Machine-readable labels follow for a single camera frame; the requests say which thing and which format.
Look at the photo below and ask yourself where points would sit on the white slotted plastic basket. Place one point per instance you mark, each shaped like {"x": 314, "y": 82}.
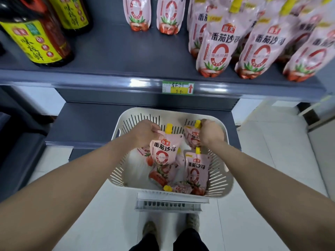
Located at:
{"x": 136, "y": 177}

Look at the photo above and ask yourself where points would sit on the grey metal shelf board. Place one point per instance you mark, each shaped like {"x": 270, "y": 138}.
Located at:
{"x": 86, "y": 125}
{"x": 117, "y": 49}

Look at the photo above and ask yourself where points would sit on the person's right forearm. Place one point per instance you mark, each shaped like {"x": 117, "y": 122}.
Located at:
{"x": 272, "y": 196}

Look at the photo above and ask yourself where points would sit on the person's right hand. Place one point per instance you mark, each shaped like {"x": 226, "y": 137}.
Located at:
{"x": 212, "y": 132}

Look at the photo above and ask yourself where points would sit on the green yellow shelf price label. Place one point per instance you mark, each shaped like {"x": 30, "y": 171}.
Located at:
{"x": 178, "y": 87}

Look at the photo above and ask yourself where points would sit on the person's left forearm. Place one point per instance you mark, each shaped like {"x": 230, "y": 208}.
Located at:
{"x": 65, "y": 196}

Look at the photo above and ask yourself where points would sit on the dark grey shelf unit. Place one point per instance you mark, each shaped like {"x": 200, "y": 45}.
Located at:
{"x": 15, "y": 159}

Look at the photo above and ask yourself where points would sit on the person's left hand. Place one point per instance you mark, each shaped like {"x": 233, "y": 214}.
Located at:
{"x": 143, "y": 134}

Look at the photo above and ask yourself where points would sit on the person's right shoe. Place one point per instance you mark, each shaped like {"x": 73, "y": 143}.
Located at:
{"x": 193, "y": 222}

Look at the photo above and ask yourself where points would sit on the person's black trousers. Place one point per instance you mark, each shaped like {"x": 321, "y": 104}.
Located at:
{"x": 188, "y": 241}

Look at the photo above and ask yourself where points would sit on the row of pink sauce pouches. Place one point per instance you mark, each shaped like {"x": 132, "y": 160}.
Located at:
{"x": 222, "y": 47}

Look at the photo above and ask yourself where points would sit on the person's left shoe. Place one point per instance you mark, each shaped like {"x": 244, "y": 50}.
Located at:
{"x": 149, "y": 229}

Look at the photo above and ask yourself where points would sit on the person's left fingers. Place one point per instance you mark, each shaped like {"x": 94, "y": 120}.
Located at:
{"x": 156, "y": 129}

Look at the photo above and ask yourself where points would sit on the pink sauce pouch yellow cap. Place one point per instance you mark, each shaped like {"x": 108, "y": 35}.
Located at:
{"x": 163, "y": 175}
{"x": 195, "y": 171}
{"x": 191, "y": 137}
{"x": 182, "y": 188}
{"x": 145, "y": 154}
{"x": 163, "y": 152}

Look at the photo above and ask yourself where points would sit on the person's right fingers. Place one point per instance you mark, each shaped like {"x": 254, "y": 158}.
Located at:
{"x": 202, "y": 132}

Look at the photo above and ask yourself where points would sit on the dark sauce bottle yellow label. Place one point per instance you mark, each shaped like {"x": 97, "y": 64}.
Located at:
{"x": 36, "y": 41}
{"x": 72, "y": 13}

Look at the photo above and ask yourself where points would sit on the white cabinet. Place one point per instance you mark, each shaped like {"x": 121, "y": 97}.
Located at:
{"x": 324, "y": 154}

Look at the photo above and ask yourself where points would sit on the person's shoe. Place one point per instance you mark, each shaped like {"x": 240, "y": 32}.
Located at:
{"x": 149, "y": 229}
{"x": 193, "y": 222}

